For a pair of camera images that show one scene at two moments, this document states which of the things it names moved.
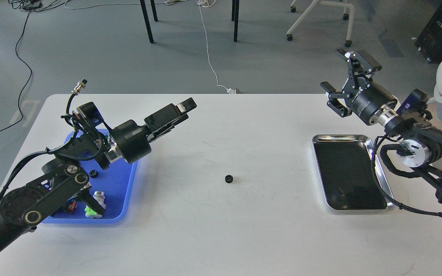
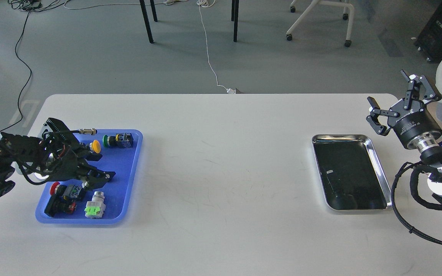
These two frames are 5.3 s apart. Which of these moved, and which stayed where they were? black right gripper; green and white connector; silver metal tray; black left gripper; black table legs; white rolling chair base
Moved: black right gripper; black left gripper
Stayed: white rolling chair base; silver metal tray; green and white connector; black table legs
